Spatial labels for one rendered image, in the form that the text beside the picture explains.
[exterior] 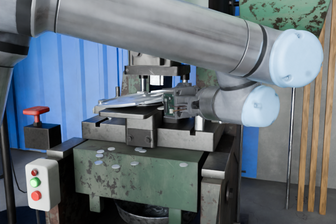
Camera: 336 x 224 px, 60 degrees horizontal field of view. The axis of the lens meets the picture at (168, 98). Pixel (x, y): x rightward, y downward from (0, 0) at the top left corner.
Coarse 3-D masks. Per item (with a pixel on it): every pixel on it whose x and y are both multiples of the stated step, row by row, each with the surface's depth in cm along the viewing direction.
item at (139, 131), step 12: (108, 108) 82; (120, 108) 82; (132, 108) 82; (144, 108) 82; (156, 108) 82; (132, 120) 89; (144, 120) 87; (156, 120) 88; (132, 132) 89; (144, 132) 88; (156, 132) 89; (132, 144) 90; (144, 144) 89; (156, 144) 90
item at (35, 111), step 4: (28, 108) 91; (32, 108) 92; (36, 108) 91; (40, 108) 91; (44, 108) 92; (48, 108) 94; (24, 112) 90; (28, 112) 89; (32, 112) 89; (36, 112) 89; (40, 112) 90; (44, 112) 92; (36, 116) 92; (36, 120) 92
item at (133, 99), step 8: (120, 96) 103; (128, 96) 103; (136, 96) 93; (144, 96) 90; (152, 96) 87; (160, 96) 88; (104, 104) 89; (112, 104) 86; (120, 104) 79; (128, 104) 78; (136, 104) 78
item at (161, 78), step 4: (152, 76) 101; (156, 76) 100; (160, 76) 101; (164, 76) 102; (152, 80) 101; (156, 80) 101; (160, 80) 101; (164, 80) 103; (152, 84) 101; (156, 84) 101; (160, 84) 101
